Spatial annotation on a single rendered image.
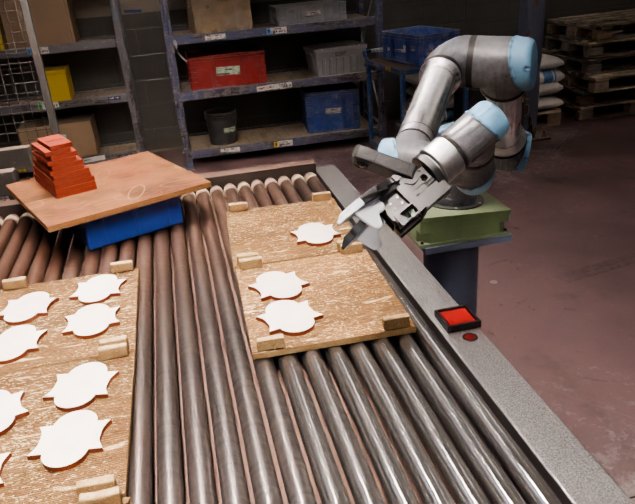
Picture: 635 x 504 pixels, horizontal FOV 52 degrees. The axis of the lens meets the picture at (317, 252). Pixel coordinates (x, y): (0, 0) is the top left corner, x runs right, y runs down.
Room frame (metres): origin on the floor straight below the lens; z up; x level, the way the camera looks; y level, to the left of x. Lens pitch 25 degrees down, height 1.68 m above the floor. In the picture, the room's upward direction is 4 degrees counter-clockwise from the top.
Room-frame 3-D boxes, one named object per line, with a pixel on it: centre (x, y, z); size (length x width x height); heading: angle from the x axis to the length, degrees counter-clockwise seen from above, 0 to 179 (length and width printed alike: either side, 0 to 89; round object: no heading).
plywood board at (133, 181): (2.01, 0.66, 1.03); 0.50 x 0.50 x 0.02; 34
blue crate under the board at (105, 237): (1.96, 0.62, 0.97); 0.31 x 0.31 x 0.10; 34
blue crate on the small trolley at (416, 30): (5.01, -0.88, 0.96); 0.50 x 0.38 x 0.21; 26
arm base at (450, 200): (1.85, -0.42, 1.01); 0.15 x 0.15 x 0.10
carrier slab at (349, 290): (1.36, 0.01, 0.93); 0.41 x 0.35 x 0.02; 9
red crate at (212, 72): (5.87, 0.67, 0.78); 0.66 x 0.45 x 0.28; 101
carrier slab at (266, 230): (1.77, 0.08, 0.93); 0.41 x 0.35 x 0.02; 8
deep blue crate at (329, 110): (6.06, -0.22, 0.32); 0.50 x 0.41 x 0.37; 97
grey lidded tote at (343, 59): (6.02, -0.30, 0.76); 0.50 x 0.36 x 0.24; 107
